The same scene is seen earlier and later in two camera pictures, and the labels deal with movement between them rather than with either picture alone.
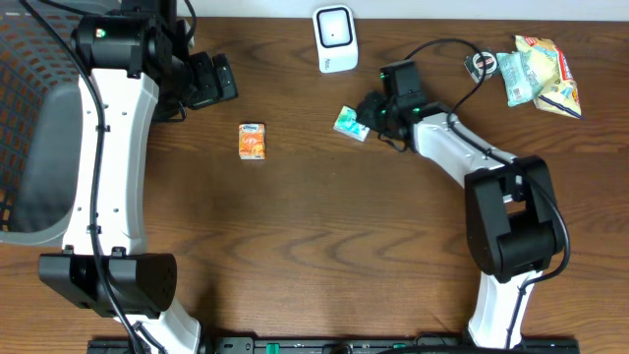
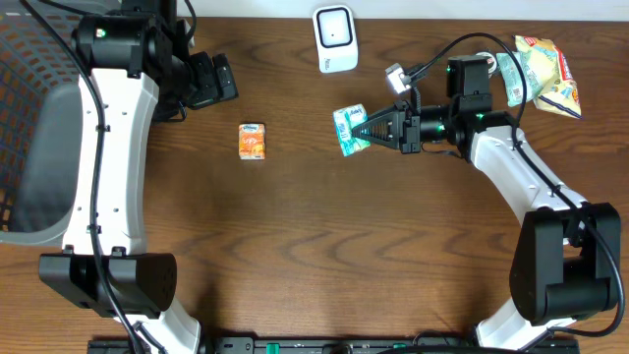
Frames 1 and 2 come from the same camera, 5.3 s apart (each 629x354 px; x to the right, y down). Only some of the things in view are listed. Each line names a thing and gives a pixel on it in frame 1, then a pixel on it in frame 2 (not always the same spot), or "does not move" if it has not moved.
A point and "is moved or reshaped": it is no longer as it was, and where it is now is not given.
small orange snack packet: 252,141 does not move
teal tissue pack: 347,123 is moved or reshaped
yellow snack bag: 558,91 does not move
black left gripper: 214,88 does not move
